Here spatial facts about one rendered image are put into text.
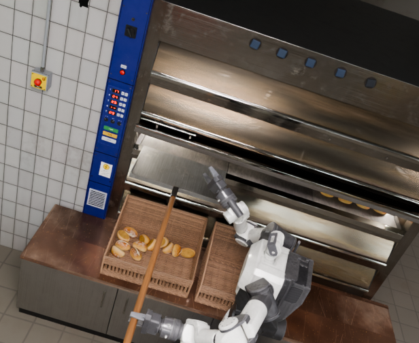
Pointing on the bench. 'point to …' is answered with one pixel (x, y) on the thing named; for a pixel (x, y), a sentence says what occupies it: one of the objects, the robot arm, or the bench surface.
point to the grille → (96, 199)
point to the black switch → (130, 31)
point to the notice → (105, 169)
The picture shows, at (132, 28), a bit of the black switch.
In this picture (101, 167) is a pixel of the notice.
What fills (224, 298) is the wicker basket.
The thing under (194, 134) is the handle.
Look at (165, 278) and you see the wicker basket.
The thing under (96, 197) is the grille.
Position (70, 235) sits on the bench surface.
